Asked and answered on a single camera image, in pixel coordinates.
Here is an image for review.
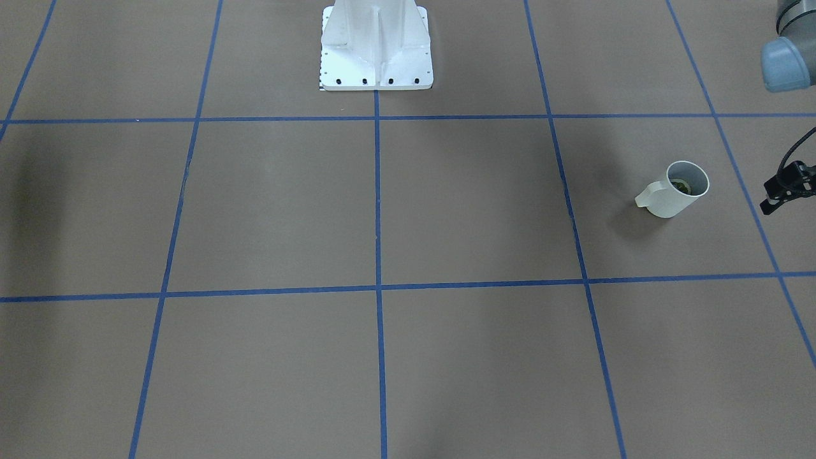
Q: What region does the white mug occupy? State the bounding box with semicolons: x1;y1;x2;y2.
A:
634;161;710;219

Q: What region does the green lemon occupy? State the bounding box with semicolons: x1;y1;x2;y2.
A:
670;179;692;195

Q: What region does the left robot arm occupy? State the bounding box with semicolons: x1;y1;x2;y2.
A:
760;1;815;215

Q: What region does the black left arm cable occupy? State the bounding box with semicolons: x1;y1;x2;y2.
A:
775;126;816;192

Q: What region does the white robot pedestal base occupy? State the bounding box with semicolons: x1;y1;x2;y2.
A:
319;1;434;91

